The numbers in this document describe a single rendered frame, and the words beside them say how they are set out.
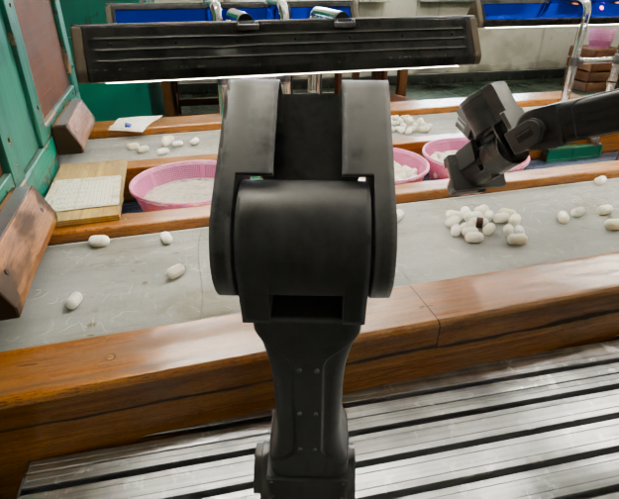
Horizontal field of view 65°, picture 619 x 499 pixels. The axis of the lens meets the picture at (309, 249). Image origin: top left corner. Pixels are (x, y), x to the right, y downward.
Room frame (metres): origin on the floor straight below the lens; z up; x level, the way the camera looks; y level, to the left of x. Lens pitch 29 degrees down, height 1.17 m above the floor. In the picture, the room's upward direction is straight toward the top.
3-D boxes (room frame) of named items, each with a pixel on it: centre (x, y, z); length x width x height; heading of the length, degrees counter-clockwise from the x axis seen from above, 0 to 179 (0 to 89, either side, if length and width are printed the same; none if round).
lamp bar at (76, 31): (0.81, 0.03, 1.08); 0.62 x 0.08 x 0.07; 106
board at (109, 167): (0.97, 0.47, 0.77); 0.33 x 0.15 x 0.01; 16
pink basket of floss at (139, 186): (1.03, 0.26, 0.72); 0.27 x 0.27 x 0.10
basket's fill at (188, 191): (1.03, 0.26, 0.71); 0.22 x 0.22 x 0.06
